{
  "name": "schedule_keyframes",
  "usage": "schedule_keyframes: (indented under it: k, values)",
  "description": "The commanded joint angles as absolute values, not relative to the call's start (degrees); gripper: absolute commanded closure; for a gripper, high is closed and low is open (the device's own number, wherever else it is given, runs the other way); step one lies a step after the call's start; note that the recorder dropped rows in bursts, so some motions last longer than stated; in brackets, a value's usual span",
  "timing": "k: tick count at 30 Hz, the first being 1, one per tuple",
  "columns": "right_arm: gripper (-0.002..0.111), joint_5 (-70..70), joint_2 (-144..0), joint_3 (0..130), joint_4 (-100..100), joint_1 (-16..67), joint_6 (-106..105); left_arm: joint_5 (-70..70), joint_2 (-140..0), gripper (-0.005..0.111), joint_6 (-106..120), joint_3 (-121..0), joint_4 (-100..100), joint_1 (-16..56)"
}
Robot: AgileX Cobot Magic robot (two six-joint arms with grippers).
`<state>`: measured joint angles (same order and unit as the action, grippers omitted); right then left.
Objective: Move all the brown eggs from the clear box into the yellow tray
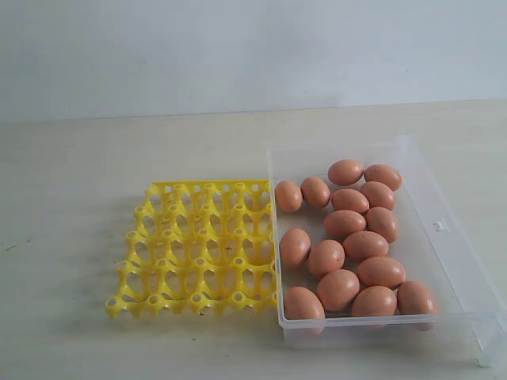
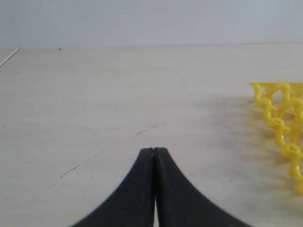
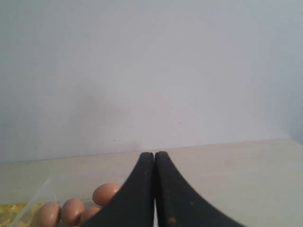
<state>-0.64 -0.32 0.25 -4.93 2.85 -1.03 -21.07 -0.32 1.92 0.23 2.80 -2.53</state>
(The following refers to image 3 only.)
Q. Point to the brown egg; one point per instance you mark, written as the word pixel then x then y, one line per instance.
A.
pixel 48 215
pixel 88 213
pixel 104 193
pixel 71 212

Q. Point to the clear plastic bin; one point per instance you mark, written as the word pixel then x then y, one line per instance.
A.
pixel 62 188

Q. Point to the yellow plastic egg tray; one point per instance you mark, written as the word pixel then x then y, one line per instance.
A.
pixel 9 212

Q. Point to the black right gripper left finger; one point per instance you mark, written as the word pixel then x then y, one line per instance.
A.
pixel 133 204

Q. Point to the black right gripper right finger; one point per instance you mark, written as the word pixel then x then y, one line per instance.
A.
pixel 178 204

